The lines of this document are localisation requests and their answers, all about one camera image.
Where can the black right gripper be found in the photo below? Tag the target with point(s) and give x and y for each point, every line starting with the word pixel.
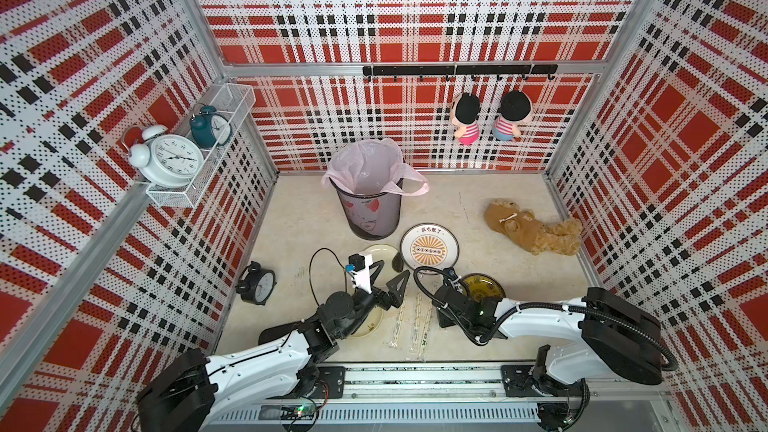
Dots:
pixel 442 321

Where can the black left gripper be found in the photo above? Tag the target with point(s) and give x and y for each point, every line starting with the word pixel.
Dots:
pixel 393 297

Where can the disposable chopsticks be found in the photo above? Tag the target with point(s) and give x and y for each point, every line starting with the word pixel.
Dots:
pixel 398 328
pixel 416 333
pixel 424 337

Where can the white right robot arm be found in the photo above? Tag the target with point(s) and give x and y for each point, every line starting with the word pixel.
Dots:
pixel 603 335

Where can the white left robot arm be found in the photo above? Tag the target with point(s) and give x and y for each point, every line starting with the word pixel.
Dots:
pixel 196 389

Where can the cream plate with flower print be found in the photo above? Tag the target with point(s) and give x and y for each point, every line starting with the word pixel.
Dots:
pixel 392 259

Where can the yellow patterned plate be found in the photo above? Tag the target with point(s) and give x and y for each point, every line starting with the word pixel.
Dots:
pixel 480 286

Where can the white plate with teal rim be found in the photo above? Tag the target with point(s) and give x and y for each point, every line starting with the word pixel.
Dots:
pixel 429 244

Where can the black mesh waste bin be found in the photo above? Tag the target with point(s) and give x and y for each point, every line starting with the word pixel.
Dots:
pixel 370 216

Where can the brown teddy bear plush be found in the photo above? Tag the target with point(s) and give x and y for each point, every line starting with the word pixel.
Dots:
pixel 525 230

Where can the black alarm clock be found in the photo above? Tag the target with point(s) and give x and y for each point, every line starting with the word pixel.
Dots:
pixel 256 284

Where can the pink striped hanging doll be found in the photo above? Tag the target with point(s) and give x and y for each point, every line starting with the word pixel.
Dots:
pixel 464 114

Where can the blue striped hanging doll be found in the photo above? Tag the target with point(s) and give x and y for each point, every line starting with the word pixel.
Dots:
pixel 515 109

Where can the teal alarm clock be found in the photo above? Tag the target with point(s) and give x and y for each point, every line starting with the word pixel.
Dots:
pixel 210 129

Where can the white twin-bell alarm clock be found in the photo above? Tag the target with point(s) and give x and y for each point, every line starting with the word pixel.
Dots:
pixel 166 160

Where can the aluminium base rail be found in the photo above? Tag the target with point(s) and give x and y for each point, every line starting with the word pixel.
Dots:
pixel 456 396

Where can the black wall hook rail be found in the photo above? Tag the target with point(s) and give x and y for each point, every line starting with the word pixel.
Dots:
pixel 522 70

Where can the white wire wall shelf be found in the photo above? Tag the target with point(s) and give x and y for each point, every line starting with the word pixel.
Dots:
pixel 233 163

